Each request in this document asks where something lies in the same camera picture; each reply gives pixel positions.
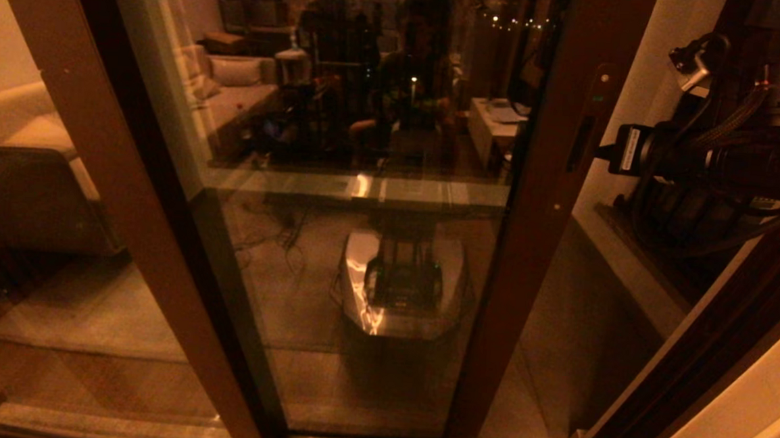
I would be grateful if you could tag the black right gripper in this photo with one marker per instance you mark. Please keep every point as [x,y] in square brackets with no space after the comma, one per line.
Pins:
[665,154]

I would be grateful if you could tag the brown framed sliding glass door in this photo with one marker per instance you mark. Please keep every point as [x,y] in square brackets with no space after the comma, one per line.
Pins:
[532,221]

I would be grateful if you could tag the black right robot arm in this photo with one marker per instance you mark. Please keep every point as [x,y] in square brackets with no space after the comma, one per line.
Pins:
[772,168]

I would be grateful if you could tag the dark front-load washing machine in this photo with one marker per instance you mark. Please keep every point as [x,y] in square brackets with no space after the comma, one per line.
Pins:
[32,204]

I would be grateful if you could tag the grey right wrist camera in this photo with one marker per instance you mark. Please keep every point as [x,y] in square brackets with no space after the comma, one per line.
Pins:
[696,62]

